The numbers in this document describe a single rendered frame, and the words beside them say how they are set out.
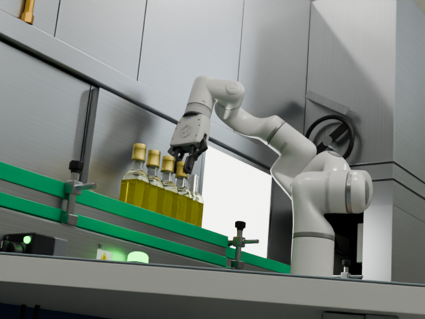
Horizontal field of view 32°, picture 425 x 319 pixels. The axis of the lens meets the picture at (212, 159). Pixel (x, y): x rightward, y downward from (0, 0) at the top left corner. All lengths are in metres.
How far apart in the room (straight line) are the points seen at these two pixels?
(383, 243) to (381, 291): 1.80
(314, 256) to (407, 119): 1.36
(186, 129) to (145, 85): 0.20
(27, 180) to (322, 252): 0.65
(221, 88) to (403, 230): 1.01
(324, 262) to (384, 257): 1.04
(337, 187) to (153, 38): 0.84
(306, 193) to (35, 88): 0.71
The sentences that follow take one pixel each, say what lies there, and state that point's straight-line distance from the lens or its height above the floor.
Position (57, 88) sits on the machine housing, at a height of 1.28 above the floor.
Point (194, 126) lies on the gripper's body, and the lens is 2.01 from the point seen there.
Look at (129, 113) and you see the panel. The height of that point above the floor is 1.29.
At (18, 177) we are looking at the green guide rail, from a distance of 1.41.
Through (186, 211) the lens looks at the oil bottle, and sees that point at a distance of 1.95.
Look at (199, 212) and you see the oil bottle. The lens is 2.00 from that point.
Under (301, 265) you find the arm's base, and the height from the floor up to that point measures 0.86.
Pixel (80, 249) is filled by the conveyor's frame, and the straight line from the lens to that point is 1.48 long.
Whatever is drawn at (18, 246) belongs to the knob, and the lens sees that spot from 1.31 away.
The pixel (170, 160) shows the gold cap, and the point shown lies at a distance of 1.93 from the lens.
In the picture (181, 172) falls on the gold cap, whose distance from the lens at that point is 1.97.
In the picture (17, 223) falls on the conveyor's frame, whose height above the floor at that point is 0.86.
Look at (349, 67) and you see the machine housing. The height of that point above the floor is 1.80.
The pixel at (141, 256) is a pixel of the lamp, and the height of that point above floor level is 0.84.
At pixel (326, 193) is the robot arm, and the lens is 1.65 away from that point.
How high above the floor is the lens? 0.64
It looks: 16 degrees up
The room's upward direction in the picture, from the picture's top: 5 degrees clockwise
